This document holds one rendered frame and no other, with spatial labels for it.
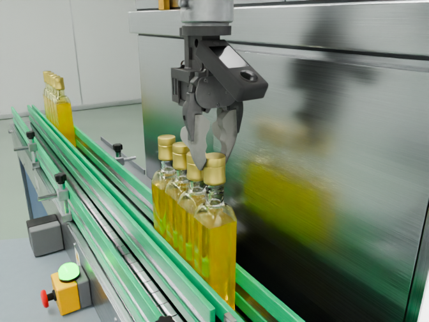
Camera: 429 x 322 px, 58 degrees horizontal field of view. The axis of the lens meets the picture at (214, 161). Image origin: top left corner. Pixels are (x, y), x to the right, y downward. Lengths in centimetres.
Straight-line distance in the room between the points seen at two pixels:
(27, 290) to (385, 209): 85
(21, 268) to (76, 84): 552
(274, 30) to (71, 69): 595
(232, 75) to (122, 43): 626
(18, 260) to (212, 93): 83
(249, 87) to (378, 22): 18
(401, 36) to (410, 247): 26
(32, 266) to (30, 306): 17
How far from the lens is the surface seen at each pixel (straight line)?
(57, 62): 648
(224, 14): 56
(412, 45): 51
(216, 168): 60
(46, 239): 119
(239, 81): 49
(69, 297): 96
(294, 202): 67
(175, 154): 70
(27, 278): 115
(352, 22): 56
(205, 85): 56
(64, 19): 649
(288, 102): 64
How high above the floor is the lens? 138
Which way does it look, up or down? 20 degrees down
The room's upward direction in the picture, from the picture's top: straight up
